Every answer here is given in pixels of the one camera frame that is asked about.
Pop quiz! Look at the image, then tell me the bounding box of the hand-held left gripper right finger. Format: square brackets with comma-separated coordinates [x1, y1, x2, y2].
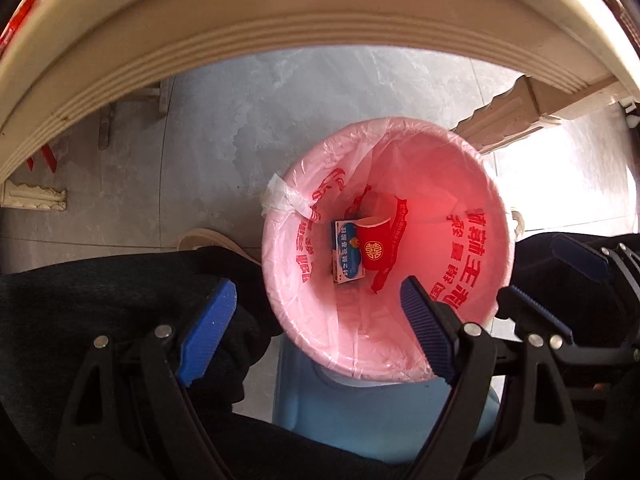
[399, 275, 588, 480]

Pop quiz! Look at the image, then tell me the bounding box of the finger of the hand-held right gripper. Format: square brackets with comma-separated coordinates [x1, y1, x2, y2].
[506, 284, 640, 378]
[549, 234, 640, 313]

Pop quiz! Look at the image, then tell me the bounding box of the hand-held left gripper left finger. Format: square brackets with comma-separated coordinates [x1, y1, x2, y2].
[52, 279, 238, 480]

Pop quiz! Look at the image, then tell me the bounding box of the pink plastic trash bin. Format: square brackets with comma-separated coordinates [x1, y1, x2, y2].
[261, 116, 516, 383]

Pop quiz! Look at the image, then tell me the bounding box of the translucent red-printed trash bag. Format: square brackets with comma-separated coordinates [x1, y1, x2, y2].
[261, 116, 516, 383]

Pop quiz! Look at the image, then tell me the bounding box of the person's left white shoe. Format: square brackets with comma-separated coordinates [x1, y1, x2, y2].
[176, 228, 262, 267]

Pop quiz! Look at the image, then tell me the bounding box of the red paper cup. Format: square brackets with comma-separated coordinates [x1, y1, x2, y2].
[356, 215, 392, 272]

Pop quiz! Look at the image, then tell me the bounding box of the blue and white medicine box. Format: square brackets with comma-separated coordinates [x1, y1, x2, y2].
[331, 219, 366, 285]

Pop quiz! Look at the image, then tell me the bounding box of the light blue plastic stool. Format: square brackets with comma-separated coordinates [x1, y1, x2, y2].
[272, 332, 501, 463]

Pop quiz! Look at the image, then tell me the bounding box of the person's left leg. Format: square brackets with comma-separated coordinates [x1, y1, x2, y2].
[0, 245, 416, 480]

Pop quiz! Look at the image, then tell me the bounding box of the cream carved table leg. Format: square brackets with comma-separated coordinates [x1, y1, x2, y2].
[0, 180, 68, 211]
[450, 74, 623, 156]

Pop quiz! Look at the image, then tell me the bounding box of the small wooden stool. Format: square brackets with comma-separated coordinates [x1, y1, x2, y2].
[97, 87, 173, 151]

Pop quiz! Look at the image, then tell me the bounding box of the red striped object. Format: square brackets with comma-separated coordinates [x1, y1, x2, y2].
[25, 144, 60, 174]

